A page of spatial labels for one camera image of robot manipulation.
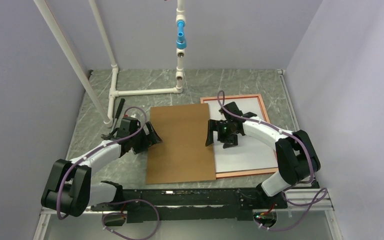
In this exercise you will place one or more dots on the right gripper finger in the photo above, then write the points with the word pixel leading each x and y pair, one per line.
pixel 230 141
pixel 212 127

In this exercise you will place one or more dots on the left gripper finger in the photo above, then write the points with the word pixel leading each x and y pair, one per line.
pixel 152 137
pixel 138 147

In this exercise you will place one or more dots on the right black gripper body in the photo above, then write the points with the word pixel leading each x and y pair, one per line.
pixel 225 130

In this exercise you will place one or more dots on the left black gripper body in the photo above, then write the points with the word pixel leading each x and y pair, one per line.
pixel 141 136

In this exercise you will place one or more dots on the orange wooden picture frame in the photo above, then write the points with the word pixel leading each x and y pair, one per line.
pixel 245 174

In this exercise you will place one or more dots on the brown backing board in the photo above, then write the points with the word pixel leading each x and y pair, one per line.
pixel 183 155

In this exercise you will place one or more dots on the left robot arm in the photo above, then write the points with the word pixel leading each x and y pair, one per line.
pixel 69 190

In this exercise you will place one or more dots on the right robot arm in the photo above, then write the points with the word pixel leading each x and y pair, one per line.
pixel 295 153

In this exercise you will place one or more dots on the white PVC pipe stand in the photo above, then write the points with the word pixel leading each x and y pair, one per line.
pixel 108 115

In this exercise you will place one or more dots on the blue pipe fitting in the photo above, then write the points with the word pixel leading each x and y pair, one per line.
pixel 181 42

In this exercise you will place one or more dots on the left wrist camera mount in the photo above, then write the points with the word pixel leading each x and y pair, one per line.
pixel 133 116

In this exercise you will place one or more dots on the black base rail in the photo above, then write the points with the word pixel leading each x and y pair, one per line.
pixel 193 204

